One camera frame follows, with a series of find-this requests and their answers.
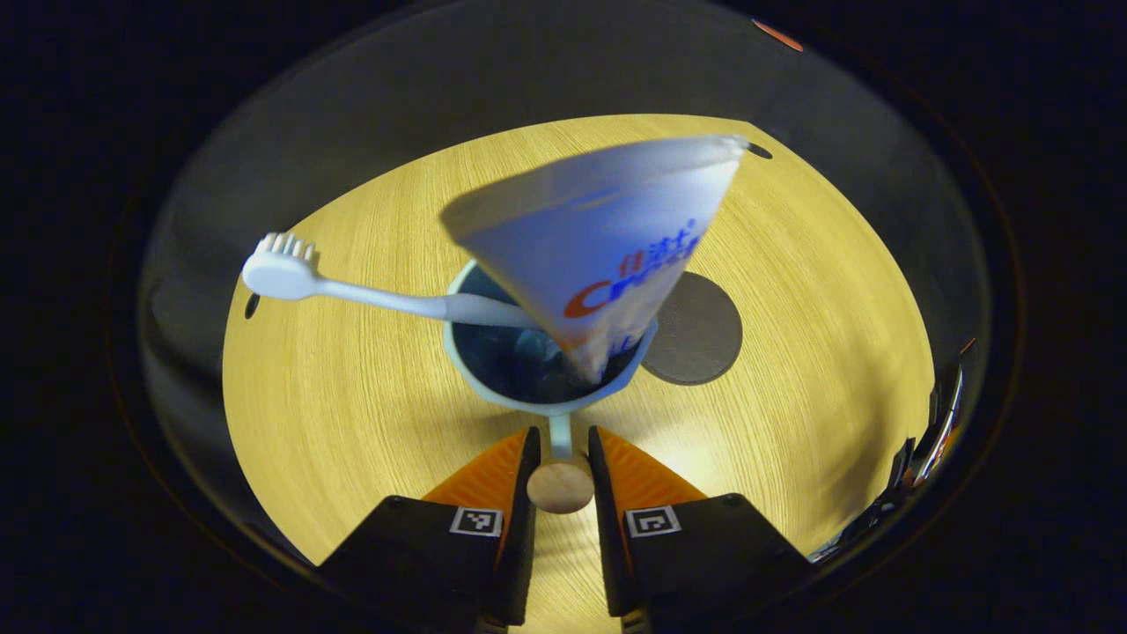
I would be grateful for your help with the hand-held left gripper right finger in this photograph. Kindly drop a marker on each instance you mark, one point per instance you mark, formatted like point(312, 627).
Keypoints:
point(607, 546)

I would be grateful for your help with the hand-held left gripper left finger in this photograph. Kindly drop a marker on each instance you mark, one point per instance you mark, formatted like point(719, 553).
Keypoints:
point(524, 546)

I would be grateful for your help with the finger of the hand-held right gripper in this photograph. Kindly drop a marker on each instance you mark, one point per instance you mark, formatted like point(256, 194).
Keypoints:
point(946, 414)

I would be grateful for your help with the dark round coaster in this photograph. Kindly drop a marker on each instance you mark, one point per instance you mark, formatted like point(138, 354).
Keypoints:
point(700, 339)

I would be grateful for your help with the white toothpaste tube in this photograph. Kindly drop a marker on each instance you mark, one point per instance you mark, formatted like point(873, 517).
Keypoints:
point(607, 229)

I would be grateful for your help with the white toothbrush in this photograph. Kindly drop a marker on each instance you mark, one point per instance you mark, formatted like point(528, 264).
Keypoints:
point(282, 275)

